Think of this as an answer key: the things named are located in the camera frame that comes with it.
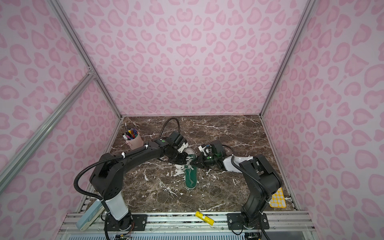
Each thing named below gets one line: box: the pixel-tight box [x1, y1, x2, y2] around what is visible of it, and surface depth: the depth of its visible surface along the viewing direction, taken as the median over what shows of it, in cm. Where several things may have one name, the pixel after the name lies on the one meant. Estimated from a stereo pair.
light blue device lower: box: [76, 199, 106, 231], surface depth 74 cm
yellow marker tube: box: [195, 210, 215, 226], surface depth 75 cm
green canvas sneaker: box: [183, 147, 198, 190], surface depth 87 cm
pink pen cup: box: [124, 129, 144, 150], surface depth 97 cm
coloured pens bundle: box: [122, 128, 139, 140], surface depth 96 cm
